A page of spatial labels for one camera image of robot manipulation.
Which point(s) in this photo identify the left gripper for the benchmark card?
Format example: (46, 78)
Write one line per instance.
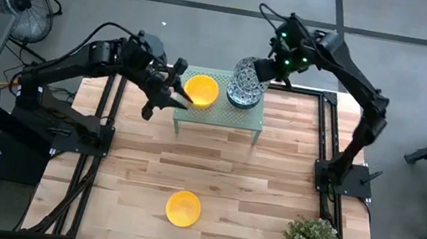
(159, 88)

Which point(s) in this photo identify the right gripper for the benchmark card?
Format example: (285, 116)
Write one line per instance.
(294, 61)

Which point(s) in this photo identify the teal floral patterned bowl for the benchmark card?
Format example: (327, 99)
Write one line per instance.
(249, 106)
(245, 75)
(242, 97)

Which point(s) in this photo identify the yellow plastic bowl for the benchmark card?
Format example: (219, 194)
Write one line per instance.
(203, 90)
(183, 208)

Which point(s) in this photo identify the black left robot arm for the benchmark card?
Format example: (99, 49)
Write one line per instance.
(64, 67)

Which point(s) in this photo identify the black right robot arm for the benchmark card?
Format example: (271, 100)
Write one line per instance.
(355, 81)

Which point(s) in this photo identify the pale green perforated metal shelf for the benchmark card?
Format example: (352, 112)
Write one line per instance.
(218, 114)

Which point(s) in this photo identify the black computer case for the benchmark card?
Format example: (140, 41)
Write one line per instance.
(17, 158)

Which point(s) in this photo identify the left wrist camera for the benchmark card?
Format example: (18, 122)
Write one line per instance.
(181, 66)

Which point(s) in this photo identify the black aluminium rig frame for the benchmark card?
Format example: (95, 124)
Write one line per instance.
(324, 129)

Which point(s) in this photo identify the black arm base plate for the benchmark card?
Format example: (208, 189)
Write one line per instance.
(82, 144)
(356, 187)

